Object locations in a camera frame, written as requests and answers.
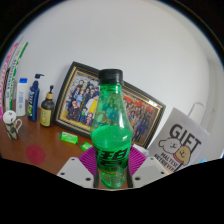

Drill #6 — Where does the brown pump bottle yellow label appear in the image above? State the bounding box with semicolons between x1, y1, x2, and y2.
39;84;56;128

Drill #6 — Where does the white camouflage-print mug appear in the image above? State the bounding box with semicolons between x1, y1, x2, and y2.
2;109;24;141

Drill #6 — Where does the white bottle with blue cap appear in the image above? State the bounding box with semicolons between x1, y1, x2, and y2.
15;77;29;118

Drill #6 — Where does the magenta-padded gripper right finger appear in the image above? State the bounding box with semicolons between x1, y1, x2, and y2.
126;145;170;188

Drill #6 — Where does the small green packet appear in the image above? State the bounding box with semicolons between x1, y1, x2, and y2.
59;131;80;145
80;141;94;152

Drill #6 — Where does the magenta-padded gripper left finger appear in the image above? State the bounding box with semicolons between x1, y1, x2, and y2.
56;146;100;189

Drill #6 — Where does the green plastic drink bottle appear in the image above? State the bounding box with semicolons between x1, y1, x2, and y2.
89;68;134;190

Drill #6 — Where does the dark blue pump bottle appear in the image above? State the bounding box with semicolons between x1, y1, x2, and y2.
27;73;45;123

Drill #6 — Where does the framed group picture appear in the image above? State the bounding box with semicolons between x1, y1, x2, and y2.
53;60;167;149

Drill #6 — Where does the white paper gift bag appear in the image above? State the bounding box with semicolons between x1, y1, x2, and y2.
146;101;211;174

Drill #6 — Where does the flat round red coaster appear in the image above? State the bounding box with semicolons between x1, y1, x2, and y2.
25;144;46;165

